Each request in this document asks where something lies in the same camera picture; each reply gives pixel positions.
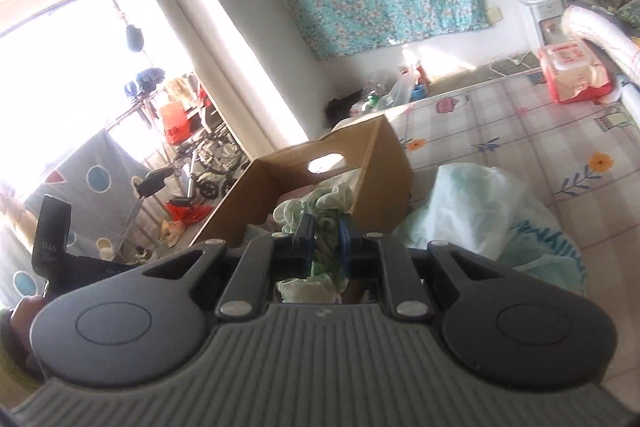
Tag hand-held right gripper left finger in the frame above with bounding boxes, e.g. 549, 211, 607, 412
141, 212, 316, 320

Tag brown cardboard box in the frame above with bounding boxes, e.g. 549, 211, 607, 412
191, 113, 414, 249

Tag white water dispenser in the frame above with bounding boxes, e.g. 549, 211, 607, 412
516, 0, 569, 48

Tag clear plastic bag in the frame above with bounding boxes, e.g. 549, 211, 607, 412
384, 66, 419, 108

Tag grey-green floral pillow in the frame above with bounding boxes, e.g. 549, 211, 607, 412
616, 0, 640, 28

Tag grey polka dot towel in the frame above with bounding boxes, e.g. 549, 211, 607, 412
0, 128, 147, 304

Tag red wet wipes pack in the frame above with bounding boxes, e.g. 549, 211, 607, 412
536, 41, 614, 106

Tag green and white cloth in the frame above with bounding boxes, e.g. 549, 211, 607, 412
276, 181, 359, 304

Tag orange cloth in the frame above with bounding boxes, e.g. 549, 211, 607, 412
156, 101, 192, 144

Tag white plastic bag blue print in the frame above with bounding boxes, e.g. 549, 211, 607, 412
399, 161, 589, 299

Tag person's left hand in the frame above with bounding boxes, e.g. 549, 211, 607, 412
11, 294, 49, 350

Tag plaid floral mat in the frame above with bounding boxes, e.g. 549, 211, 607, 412
389, 71, 640, 268

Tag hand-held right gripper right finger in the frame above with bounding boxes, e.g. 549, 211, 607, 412
336, 213, 507, 321

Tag blue hanging clothes clips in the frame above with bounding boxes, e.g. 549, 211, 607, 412
124, 66, 167, 98

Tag dark hanging pouch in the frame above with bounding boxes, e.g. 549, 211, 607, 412
124, 23, 147, 54

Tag wheelchair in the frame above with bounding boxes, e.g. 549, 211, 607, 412
164, 126, 252, 208

